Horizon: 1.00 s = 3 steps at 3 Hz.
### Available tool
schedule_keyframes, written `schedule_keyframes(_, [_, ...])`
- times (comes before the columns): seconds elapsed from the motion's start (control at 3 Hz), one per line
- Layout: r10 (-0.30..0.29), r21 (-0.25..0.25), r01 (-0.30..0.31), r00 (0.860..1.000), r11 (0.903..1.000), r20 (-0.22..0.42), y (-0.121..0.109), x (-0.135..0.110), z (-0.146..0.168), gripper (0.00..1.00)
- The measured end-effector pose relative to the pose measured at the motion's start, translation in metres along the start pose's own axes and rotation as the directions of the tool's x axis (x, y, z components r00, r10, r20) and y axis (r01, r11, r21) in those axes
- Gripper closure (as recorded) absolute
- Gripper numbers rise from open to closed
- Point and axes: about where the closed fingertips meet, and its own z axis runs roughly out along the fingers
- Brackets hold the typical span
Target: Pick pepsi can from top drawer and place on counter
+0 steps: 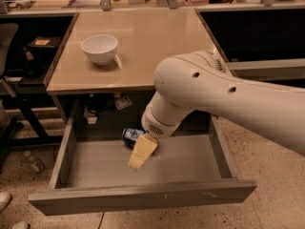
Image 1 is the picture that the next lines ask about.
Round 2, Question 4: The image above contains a grey cabinet with beige top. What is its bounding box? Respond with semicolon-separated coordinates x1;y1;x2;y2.
43;8;238;126

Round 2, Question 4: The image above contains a plastic water bottle on floor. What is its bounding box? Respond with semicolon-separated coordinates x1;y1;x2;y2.
24;151;45;174

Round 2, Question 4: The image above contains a white shoe near left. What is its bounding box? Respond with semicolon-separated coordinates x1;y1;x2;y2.
0;191;12;212

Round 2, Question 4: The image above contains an open grey drawer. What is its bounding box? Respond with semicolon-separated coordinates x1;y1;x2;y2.
28;99;256;216

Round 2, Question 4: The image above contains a white ceramic bowl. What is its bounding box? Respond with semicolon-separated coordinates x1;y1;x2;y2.
81;34;118;65

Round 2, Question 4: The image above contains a blue pepsi can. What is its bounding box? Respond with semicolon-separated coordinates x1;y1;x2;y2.
122;128;145;146

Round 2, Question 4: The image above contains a black cable under drawer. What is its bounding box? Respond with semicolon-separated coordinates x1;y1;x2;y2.
97;212;106;229

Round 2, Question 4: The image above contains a white power adapter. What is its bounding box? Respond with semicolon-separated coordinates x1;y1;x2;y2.
83;107;98;125

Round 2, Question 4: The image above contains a white shoe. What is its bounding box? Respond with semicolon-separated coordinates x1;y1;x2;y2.
0;191;12;212
11;221;30;229

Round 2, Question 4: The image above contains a black box with label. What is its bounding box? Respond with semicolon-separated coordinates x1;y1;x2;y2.
27;36;62;53

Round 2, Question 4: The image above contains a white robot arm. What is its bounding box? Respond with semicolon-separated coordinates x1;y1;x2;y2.
129;51;305;171

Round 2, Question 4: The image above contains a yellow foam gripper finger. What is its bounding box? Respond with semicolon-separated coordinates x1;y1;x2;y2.
128;134;158;171

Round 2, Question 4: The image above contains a white shoe at bottom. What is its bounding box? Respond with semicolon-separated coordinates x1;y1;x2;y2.
11;221;30;229

